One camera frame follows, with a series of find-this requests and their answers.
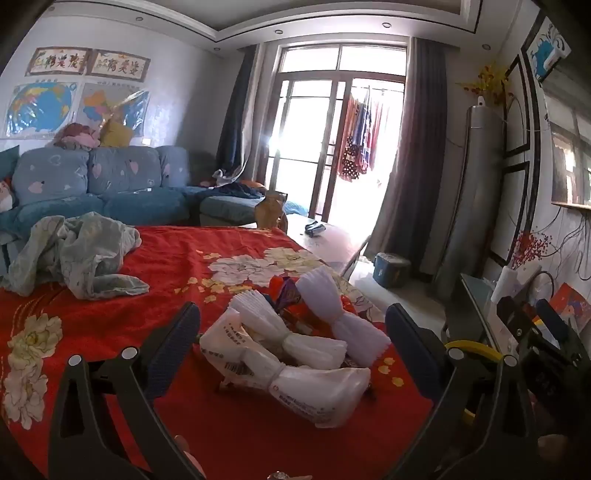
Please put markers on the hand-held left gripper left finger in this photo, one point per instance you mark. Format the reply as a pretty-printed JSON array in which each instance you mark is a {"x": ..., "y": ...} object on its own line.
[{"x": 164, "y": 351}]

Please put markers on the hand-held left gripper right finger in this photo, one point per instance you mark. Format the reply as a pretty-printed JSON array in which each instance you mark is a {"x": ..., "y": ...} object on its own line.
[{"x": 407, "y": 342}]

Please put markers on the yellow trash bin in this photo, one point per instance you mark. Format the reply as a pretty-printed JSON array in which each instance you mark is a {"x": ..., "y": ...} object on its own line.
[{"x": 480, "y": 347}]

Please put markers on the white printed plastic bag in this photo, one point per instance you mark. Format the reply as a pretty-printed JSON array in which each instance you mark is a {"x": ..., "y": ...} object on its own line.
[{"x": 314, "y": 393}]

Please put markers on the colourful snack wrapper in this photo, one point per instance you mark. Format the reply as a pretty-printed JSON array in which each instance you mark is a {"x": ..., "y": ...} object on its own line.
[{"x": 284, "y": 295}]

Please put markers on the red picture book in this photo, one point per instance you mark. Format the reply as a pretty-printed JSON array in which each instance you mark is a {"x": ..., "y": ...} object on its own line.
[{"x": 572, "y": 304}]

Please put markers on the blue storage box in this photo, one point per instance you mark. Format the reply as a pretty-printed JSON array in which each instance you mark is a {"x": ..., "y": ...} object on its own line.
[{"x": 390, "y": 272}]

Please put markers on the white paper roll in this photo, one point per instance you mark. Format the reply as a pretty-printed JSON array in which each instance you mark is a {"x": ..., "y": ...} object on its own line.
[{"x": 503, "y": 284}]

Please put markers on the red floral blanket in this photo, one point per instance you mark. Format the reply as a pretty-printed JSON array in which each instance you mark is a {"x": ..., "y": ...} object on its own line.
[{"x": 161, "y": 258}]

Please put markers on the red berry branches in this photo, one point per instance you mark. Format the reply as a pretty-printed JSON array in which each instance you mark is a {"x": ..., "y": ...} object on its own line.
[{"x": 528, "y": 247}]

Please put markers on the grey coffee table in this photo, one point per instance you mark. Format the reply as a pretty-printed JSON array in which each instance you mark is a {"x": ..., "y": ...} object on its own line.
[{"x": 323, "y": 247}]

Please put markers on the grey green crumpled garment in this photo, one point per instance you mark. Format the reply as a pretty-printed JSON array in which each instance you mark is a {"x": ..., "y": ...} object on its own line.
[{"x": 78, "y": 249}]

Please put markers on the small dark object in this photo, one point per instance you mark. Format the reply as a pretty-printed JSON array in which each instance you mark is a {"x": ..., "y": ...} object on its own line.
[{"x": 315, "y": 228}]

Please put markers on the blue patterned sofa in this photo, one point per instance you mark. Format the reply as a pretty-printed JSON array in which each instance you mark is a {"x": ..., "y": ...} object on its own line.
[{"x": 129, "y": 184}]

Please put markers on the silver standing air conditioner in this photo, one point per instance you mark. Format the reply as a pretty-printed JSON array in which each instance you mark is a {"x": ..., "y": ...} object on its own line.
[{"x": 475, "y": 184}]

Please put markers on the brown paper bag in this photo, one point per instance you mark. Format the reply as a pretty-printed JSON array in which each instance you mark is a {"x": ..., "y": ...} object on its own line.
[{"x": 270, "y": 212}]

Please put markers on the dark clothes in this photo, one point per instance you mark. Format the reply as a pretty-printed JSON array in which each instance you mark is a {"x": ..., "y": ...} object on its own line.
[{"x": 235, "y": 189}]

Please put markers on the grey curtain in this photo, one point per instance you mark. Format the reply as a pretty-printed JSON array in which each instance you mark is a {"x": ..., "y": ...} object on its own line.
[{"x": 411, "y": 161}]

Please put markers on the hanging laundry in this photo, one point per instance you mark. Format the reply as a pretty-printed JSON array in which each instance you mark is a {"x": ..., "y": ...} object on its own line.
[{"x": 358, "y": 147}]

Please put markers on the yellow cushion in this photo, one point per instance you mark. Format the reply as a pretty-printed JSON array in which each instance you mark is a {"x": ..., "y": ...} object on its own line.
[{"x": 115, "y": 134}]

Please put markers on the pile of clothes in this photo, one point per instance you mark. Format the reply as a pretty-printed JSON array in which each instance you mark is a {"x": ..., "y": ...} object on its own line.
[{"x": 76, "y": 136}]

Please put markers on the dark blue curtain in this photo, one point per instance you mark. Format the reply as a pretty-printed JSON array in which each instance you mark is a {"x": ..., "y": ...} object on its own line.
[{"x": 238, "y": 129}]

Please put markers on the country map poster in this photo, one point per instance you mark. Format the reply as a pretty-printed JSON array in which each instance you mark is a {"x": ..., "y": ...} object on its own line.
[{"x": 113, "y": 110}]

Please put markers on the yellow artificial flowers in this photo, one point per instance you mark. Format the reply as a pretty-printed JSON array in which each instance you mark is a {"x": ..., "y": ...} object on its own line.
[{"x": 487, "y": 83}]

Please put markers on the world map poster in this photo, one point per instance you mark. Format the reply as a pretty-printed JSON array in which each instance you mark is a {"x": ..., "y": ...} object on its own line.
[{"x": 41, "y": 108}]

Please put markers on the glass balcony door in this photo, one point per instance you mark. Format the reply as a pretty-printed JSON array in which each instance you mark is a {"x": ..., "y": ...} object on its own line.
[{"x": 314, "y": 74}]

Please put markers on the framed calligraphy scroll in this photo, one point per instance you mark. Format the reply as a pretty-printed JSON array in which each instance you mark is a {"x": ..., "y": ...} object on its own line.
[
  {"x": 119, "y": 63},
  {"x": 56, "y": 61}
]

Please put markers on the wall-mounted television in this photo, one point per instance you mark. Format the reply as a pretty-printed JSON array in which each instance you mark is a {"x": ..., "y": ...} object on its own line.
[{"x": 570, "y": 157}]

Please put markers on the blue white wall picture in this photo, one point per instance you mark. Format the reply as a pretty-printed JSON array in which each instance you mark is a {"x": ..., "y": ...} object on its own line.
[{"x": 547, "y": 50}]

